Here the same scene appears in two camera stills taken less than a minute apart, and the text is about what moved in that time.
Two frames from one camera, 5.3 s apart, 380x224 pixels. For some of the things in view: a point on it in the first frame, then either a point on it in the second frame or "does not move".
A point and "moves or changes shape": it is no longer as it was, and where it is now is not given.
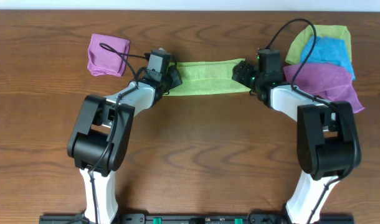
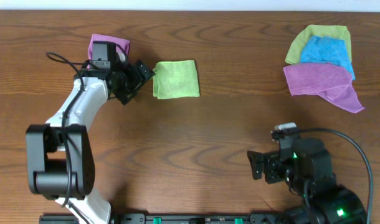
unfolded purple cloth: x=332 y=83 does not move
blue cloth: x=327 y=50 does not move
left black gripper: x=172 y=71 → x=138 y=81
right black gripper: x=240 y=74 → x=270 y=160
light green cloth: x=207 y=77 moves or changes shape
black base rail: x=168 y=218 does not move
